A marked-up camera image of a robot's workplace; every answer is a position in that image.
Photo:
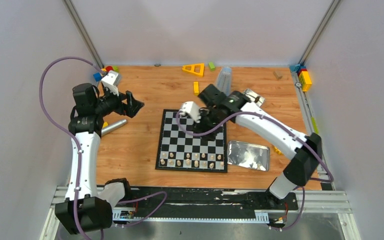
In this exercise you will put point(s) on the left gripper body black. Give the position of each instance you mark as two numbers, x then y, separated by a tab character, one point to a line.
126	104

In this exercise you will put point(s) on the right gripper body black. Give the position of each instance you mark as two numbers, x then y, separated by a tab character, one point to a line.
209	120

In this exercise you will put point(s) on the folding chess board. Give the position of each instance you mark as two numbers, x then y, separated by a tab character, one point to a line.
174	140

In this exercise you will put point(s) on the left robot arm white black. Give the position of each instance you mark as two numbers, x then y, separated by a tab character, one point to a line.
84	208

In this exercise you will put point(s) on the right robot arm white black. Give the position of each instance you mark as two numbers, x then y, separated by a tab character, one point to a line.
303	151

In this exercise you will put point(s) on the tin lid with light pieces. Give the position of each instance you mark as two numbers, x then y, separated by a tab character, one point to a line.
248	155

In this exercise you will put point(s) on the tin box with dark pieces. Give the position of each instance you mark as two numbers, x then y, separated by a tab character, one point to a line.
254	97

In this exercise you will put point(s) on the silver metal cylinder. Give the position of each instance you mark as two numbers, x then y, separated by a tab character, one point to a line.
113	126

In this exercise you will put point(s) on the coloured blocks left corner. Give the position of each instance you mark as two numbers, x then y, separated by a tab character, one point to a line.
98	76

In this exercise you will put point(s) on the yellow curved block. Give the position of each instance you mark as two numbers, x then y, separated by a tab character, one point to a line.
196	88

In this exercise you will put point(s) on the bubble-wrapped blue metronome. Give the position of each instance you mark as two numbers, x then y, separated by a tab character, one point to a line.
224	80

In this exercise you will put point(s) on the yellow triangle block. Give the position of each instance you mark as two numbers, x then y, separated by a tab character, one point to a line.
196	69

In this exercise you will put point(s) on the green cube back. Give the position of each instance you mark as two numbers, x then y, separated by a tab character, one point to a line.
211	66

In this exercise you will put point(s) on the toy car red blue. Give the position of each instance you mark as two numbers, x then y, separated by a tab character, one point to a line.
276	150

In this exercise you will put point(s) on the brown wooden block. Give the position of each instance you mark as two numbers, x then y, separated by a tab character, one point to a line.
277	74

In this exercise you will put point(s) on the stacked coloured bricks right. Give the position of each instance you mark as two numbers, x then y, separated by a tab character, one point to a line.
303	76

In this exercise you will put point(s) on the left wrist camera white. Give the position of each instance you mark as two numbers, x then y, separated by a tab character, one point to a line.
111	81

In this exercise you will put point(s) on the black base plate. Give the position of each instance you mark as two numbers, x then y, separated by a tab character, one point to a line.
205	203

